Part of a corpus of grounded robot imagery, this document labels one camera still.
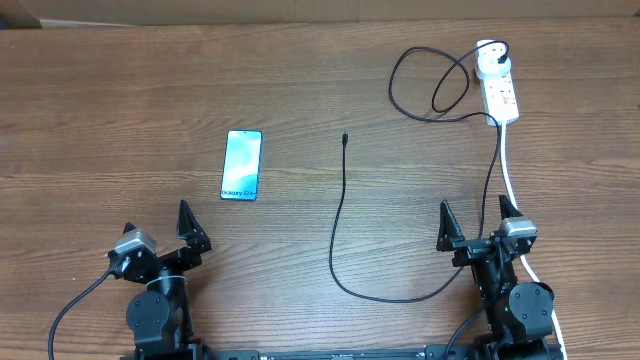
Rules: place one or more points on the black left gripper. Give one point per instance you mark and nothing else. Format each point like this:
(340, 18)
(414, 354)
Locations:
(188, 257)

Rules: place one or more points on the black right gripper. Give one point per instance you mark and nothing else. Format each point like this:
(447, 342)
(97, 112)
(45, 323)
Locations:
(450, 234)

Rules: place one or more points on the blue Samsung Galaxy smartphone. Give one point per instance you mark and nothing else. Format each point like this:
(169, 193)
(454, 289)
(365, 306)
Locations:
(242, 161)

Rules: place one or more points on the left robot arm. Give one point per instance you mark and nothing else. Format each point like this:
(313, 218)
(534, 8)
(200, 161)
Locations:
(160, 316)

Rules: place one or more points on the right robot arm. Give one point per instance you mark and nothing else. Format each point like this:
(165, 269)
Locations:
(515, 318)

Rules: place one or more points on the white charger plug adapter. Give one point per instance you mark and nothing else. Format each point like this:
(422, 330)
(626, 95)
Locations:
(492, 59)

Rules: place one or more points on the white power strip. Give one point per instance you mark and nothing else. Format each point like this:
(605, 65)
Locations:
(499, 100)

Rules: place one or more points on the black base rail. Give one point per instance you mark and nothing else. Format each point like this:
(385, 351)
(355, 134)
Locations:
(430, 352)

